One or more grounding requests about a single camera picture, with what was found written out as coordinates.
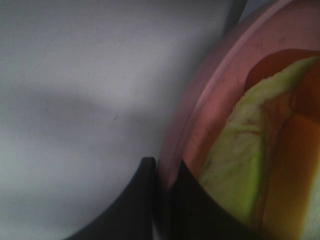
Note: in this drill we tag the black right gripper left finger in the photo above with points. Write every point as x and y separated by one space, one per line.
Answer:
130 216

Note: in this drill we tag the pink round plate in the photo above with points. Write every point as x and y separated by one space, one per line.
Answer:
264 42

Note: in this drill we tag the white bread sandwich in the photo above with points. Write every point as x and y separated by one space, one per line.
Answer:
263 167

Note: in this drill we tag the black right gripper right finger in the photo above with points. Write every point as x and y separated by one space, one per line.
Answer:
195 216

